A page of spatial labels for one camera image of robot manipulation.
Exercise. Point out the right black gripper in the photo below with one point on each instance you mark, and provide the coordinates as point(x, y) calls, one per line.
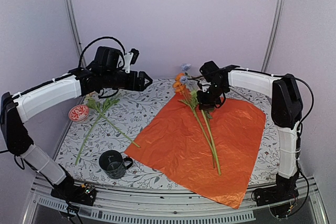
point(203, 104)

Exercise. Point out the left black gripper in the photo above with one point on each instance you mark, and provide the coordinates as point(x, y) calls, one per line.
point(140, 85)

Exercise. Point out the orange fake flower stem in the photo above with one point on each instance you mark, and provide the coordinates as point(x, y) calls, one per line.
point(190, 99)

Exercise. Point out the blue fake flower stem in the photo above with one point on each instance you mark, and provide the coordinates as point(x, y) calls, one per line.
point(203, 115)

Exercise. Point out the orange wrapping paper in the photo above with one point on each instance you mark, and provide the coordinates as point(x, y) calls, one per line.
point(174, 144)

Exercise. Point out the cream rose fake stem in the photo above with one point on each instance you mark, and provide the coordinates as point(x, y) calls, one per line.
point(91, 129)

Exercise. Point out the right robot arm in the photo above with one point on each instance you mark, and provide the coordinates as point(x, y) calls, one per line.
point(286, 104)

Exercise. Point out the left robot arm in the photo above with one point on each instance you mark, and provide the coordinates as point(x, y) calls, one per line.
point(30, 116)

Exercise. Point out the green leafy fake stem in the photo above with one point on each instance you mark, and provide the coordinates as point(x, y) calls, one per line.
point(115, 129)

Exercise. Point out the floral patterned tablecloth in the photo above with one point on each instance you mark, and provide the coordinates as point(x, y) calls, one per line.
point(132, 114)

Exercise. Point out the red white patterned bowl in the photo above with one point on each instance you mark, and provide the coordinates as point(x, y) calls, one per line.
point(79, 113)

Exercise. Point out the black mug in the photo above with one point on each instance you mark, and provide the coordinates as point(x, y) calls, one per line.
point(114, 164)

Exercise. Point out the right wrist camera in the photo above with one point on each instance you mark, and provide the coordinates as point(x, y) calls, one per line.
point(212, 72)

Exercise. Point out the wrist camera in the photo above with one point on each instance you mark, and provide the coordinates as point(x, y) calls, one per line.
point(111, 59)
point(212, 72)

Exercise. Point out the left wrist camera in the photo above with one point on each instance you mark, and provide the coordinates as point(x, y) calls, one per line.
point(111, 59)

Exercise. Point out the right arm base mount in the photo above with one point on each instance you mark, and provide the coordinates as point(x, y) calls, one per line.
point(275, 195)

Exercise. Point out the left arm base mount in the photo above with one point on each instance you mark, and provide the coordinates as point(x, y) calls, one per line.
point(84, 194)

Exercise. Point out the left metal frame post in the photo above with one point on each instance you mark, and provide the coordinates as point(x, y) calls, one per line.
point(73, 26)

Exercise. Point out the metal frame post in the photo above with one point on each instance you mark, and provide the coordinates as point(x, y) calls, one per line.
point(273, 35)
point(73, 26)

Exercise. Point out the front aluminium rail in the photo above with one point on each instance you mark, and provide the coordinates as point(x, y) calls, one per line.
point(117, 204)

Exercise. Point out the right metal frame post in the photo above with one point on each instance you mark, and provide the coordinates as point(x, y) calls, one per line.
point(273, 35)

